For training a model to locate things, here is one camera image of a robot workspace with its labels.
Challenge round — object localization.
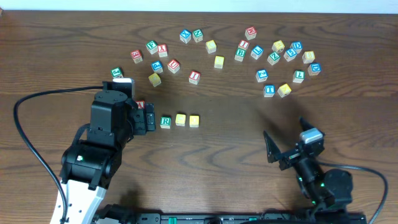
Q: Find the blue T block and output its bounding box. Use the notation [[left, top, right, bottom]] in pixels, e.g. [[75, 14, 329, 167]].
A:
[[264, 85, 275, 97]]

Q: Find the red I block right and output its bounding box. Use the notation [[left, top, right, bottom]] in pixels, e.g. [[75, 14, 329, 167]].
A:
[[238, 40, 249, 50]]

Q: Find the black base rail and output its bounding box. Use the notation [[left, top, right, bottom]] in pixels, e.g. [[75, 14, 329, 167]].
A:
[[91, 204, 367, 224]]

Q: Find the yellow 8 block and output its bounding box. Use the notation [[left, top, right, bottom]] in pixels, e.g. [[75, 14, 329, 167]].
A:
[[302, 51, 315, 64]]

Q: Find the blue D block right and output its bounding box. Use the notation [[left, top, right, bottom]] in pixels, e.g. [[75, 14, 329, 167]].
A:
[[308, 63, 322, 76]]

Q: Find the red U block upper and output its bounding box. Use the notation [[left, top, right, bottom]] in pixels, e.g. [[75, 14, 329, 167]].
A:
[[167, 59, 180, 74]]

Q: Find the green R block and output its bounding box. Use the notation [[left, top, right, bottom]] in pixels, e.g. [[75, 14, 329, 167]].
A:
[[160, 116, 172, 129]]

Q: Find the red i block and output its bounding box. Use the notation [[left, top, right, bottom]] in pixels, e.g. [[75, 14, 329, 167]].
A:
[[188, 71, 201, 85], [238, 40, 249, 50]]

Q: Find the red A block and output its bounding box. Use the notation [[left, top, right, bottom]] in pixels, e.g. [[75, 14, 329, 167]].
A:
[[136, 101, 145, 110]]

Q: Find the green L block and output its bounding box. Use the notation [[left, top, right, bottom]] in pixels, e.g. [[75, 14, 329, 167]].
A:
[[292, 70, 305, 83]]

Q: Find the yellow block O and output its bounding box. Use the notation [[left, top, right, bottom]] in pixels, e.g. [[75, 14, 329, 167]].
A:
[[175, 113, 186, 126], [189, 115, 200, 128]]

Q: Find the green Z block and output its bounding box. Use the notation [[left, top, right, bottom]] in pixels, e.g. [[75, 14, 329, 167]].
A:
[[267, 52, 280, 65]]

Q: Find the blue S block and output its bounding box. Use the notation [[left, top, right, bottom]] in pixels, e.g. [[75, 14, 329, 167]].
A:
[[284, 49, 297, 62]]

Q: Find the red Y block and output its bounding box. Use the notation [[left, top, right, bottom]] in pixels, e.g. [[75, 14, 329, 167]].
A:
[[157, 44, 168, 57]]

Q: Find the blue L block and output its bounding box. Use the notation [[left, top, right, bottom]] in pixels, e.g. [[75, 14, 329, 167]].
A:
[[251, 45, 264, 60]]

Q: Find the blue X block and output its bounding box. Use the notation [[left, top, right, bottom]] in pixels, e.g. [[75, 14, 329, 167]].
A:
[[179, 29, 192, 44]]

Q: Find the green F block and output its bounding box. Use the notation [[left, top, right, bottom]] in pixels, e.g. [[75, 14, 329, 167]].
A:
[[146, 40, 158, 55]]

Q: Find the green J block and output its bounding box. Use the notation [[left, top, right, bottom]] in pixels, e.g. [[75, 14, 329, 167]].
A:
[[111, 67, 124, 78]]

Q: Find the red H block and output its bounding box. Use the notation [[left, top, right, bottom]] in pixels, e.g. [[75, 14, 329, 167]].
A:
[[245, 26, 257, 40]]

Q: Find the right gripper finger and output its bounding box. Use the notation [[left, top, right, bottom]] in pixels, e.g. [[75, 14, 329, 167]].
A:
[[299, 116, 325, 136], [263, 131, 281, 163]]

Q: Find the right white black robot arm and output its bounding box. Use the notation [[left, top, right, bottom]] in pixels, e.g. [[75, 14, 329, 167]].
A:
[[263, 118, 353, 212]]

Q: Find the red G block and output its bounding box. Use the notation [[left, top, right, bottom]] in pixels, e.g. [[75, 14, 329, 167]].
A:
[[131, 50, 143, 63]]

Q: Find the green B block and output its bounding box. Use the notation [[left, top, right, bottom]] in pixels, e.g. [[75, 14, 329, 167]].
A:
[[234, 48, 246, 62]]

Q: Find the blue P block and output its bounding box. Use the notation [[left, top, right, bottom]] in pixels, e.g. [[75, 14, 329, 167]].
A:
[[151, 61, 163, 73]]

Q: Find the blue D block upper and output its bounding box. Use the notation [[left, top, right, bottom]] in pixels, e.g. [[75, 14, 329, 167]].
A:
[[290, 41, 303, 54]]

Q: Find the red I block centre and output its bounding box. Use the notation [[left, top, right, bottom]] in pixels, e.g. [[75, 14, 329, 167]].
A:
[[188, 71, 201, 85]]

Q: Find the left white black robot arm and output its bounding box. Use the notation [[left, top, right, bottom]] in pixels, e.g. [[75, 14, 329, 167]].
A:
[[51, 90, 155, 223]]

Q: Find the blue d block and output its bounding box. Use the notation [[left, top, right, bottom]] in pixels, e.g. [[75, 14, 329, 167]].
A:
[[308, 63, 322, 76], [290, 41, 303, 54]]

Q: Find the green N block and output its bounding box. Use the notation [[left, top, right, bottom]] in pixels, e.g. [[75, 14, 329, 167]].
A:
[[192, 29, 203, 42]]

